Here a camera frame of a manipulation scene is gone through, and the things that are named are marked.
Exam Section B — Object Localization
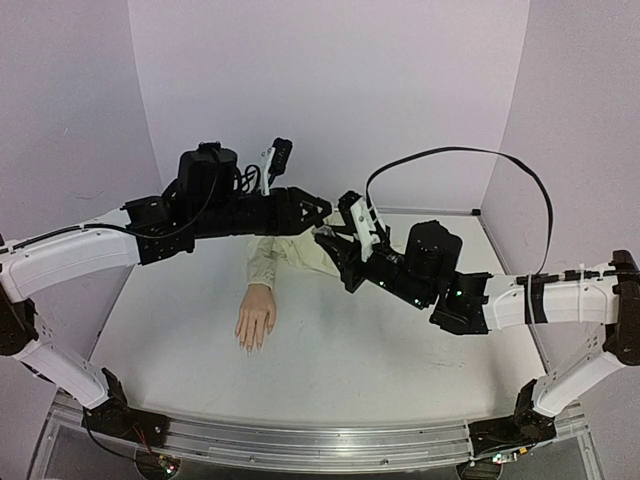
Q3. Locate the mannequin hand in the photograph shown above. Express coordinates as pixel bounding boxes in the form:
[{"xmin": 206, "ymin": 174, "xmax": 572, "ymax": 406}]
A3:
[{"xmin": 235, "ymin": 284, "xmax": 277, "ymax": 355}]

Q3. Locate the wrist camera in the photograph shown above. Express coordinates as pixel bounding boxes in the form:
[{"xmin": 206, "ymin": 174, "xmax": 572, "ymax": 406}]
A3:
[
  {"xmin": 259, "ymin": 137, "xmax": 293, "ymax": 196},
  {"xmin": 338, "ymin": 191, "xmax": 390, "ymax": 262}
]

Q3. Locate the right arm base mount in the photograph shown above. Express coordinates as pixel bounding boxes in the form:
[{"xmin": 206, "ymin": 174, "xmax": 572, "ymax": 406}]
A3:
[{"xmin": 469, "ymin": 380, "xmax": 557, "ymax": 458}]

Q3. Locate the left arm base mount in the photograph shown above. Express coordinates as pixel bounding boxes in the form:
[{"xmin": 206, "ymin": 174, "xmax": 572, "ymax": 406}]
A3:
[{"xmin": 82, "ymin": 368, "xmax": 169, "ymax": 447}]

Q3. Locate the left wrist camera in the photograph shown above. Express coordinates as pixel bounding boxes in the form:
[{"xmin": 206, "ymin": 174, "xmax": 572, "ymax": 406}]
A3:
[{"xmin": 259, "ymin": 137, "xmax": 293, "ymax": 196}]

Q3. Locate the clear glitter nail polish bottle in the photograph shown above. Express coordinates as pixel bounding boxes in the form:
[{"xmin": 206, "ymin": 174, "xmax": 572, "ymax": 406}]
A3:
[{"xmin": 312, "ymin": 225, "xmax": 335, "ymax": 237}]

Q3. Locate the cream cloth garment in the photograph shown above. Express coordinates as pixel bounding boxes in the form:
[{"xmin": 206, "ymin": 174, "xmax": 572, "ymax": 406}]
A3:
[{"xmin": 246, "ymin": 227, "xmax": 340, "ymax": 290}]

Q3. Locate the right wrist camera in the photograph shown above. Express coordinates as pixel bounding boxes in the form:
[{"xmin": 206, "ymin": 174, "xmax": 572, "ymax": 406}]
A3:
[{"xmin": 338, "ymin": 191, "xmax": 390, "ymax": 262}]

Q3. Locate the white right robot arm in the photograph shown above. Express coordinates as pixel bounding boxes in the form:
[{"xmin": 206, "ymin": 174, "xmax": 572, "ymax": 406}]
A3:
[{"xmin": 313, "ymin": 221, "xmax": 639, "ymax": 422}]

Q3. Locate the aluminium front rail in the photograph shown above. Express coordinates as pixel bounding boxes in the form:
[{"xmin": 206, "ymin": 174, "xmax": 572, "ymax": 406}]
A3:
[{"xmin": 29, "ymin": 399, "xmax": 601, "ymax": 480}]

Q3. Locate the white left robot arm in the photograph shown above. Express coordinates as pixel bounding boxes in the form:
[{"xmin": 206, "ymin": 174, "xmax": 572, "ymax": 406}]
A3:
[{"xmin": 1, "ymin": 138, "xmax": 331, "ymax": 437}]

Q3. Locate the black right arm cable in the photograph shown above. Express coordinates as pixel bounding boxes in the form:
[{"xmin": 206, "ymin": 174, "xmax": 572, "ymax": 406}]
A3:
[{"xmin": 365, "ymin": 146, "xmax": 555, "ymax": 276}]

